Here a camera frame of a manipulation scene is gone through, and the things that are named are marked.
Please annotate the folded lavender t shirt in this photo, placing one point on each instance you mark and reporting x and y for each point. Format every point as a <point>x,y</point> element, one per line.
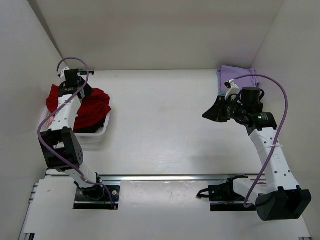
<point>226,73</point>

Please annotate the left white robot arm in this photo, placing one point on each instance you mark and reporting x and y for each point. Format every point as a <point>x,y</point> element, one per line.
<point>60,146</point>

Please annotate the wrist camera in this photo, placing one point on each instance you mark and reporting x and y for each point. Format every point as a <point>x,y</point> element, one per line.
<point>61,74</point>
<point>232,87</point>

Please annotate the white plastic laundry basket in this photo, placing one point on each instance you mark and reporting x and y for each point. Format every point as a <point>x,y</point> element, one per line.
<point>88,141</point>

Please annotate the pink t shirt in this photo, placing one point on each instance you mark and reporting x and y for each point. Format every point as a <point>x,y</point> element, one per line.
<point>51,121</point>

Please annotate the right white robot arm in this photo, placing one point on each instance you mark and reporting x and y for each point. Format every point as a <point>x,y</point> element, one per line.
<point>280,196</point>

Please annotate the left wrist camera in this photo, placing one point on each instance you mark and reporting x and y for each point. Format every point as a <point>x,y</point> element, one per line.
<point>61,74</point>

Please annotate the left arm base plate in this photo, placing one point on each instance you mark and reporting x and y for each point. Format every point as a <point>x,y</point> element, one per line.
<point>94,199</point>

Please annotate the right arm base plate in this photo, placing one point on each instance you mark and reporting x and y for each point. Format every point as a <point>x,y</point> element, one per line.
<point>222,198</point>

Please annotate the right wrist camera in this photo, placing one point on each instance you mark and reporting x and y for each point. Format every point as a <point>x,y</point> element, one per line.
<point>232,87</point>

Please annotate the red t shirt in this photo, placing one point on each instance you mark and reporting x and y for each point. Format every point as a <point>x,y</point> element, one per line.
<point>93,112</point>

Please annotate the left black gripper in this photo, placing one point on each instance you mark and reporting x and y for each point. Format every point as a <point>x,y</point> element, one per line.
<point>89,90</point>

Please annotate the small label sticker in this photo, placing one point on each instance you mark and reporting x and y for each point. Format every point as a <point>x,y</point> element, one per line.
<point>84,73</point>

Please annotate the aluminium rail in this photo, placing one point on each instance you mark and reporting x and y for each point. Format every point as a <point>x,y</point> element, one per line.
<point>165,178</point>

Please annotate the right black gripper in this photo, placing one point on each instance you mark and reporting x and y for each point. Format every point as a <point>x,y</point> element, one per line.
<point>216,113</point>

